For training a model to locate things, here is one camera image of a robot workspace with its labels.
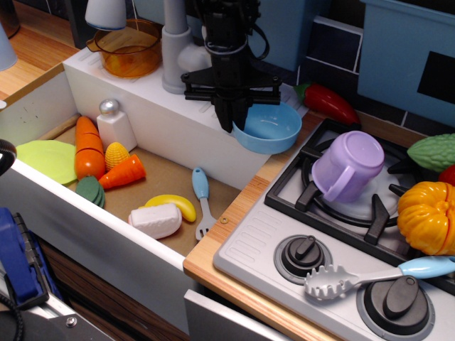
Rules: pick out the yellow toy banana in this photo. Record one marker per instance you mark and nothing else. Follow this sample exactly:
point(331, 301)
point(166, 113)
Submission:
point(186, 207)

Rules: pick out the white toy sink basin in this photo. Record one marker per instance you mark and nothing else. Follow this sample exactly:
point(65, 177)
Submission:
point(185, 132)

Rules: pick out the purple plastic cup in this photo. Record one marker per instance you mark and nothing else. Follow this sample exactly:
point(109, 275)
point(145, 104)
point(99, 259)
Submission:
point(352, 160)

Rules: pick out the white toy bread piece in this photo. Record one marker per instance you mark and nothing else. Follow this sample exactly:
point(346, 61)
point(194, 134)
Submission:
point(156, 221)

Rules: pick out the light blue cabinet box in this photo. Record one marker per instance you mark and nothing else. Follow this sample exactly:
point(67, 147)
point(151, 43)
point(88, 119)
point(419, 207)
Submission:
point(407, 59)

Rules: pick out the left black stove knob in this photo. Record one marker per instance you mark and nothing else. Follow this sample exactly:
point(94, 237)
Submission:
point(298, 255)

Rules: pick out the orange toy carrot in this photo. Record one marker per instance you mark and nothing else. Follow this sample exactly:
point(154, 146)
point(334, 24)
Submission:
point(89, 155)

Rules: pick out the right black stove knob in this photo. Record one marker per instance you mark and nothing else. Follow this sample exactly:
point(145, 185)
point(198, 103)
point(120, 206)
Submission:
point(396, 309)

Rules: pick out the grey toy faucet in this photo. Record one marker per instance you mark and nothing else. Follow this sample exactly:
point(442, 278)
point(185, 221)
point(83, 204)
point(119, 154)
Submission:
point(180, 53)

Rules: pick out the black stove grate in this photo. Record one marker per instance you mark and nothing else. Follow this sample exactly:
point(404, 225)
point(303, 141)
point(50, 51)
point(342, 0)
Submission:
point(366, 227)

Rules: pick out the black stove knob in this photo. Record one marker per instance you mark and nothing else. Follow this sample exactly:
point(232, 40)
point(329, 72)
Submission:
point(396, 309)
point(298, 255)

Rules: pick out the blue handled grey spatula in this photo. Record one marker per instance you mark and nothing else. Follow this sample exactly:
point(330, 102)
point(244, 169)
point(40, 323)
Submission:
point(201, 189)

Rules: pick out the red toy chili pepper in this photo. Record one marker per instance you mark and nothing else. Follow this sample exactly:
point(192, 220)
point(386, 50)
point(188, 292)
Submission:
point(321, 99)

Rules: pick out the yellow toy corn piece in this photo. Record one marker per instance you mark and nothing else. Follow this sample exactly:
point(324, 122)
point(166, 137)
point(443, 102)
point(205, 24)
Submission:
point(114, 155)

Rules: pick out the blue handled pasta spoon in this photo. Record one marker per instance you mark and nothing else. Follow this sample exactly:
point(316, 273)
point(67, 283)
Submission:
point(330, 282)

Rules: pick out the dark green toy leaves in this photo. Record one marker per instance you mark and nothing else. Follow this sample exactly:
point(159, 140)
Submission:
point(90, 189)

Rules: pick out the green toy bitter gourd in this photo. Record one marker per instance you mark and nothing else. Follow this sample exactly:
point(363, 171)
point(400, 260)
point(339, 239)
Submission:
point(435, 153)

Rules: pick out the amber transparent pot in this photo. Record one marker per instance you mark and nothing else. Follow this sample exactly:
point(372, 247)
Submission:
point(133, 52)

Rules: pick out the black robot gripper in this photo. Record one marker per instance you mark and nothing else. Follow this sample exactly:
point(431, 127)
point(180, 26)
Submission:
point(233, 40)

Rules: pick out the orange toy carrot tip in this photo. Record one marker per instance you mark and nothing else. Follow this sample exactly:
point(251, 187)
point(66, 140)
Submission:
point(124, 173)

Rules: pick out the blue clamp device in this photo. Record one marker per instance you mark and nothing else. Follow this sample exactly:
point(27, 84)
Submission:
point(28, 280)

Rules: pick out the grey toy stove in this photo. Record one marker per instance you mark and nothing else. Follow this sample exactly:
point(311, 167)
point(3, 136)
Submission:
point(247, 256)

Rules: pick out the light blue plastic bowl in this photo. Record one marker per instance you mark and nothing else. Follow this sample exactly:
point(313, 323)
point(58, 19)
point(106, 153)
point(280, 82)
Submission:
point(269, 129)

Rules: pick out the light blue cup edge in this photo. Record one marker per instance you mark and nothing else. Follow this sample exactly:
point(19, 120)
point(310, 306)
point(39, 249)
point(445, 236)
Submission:
point(8, 57)

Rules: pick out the white salt shaker silver cap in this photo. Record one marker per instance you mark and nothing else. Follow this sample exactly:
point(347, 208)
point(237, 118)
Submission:
point(114, 126)

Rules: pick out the red toy tomato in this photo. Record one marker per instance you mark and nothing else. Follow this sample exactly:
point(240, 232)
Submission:
point(448, 175)

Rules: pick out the orange toy pumpkin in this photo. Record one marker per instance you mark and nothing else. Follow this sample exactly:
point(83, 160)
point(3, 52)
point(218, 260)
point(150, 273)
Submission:
point(426, 218)

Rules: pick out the light green toy plate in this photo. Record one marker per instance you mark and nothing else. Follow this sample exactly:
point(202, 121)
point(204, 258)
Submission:
point(52, 158)

